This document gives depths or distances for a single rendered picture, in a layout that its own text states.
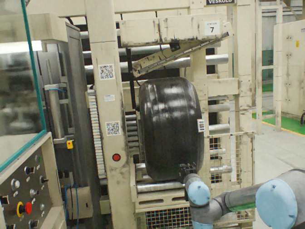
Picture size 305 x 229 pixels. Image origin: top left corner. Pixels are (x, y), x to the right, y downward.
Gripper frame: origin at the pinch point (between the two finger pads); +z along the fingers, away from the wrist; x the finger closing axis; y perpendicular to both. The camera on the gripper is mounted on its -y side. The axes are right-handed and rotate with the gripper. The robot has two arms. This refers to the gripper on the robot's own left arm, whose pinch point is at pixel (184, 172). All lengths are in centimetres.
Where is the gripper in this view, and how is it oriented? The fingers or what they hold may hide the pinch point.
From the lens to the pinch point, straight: 137.8
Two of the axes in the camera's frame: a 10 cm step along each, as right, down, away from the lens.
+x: -9.9, 1.0, -0.5
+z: -0.6, -0.8, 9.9
